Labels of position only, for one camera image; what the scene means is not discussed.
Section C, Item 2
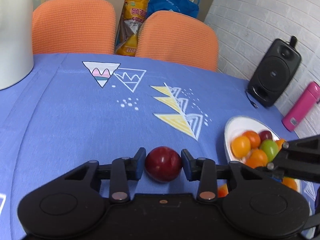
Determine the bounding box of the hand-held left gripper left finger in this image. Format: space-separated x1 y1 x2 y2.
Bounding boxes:
32 147 147 204

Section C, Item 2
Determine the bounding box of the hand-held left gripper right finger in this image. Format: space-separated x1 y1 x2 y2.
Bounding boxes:
181 149 288 203

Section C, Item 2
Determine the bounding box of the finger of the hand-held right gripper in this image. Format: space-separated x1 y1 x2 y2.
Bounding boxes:
256 134 320 182

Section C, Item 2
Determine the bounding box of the green jujube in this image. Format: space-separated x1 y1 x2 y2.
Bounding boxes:
259 140 279 162

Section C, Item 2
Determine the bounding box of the small orange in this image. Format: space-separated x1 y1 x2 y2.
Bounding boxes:
217 183 228 198

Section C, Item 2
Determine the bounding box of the yellow orange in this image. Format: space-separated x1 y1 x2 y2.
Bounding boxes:
231 136 251 158

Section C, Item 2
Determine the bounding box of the white plate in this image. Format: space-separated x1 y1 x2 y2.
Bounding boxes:
224 116 302 193

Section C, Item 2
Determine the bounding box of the pink bottle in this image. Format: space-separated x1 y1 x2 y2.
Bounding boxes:
282 81 320 132

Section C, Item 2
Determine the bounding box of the blue printed tablecloth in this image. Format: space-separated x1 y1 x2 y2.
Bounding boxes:
0 52 320 240

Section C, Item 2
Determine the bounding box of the black speaker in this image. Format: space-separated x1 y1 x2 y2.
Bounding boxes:
247 36 302 108

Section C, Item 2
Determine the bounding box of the orange chair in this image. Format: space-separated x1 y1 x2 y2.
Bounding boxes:
32 0 117 55
135 11 219 72

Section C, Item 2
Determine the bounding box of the yellow snack bag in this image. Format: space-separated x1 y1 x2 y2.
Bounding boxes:
115 0 150 56

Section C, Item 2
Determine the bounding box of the blue plastic bag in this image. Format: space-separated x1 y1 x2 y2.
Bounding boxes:
146 0 200 18

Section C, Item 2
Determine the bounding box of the white thermos jug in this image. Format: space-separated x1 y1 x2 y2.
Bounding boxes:
0 0 34 90

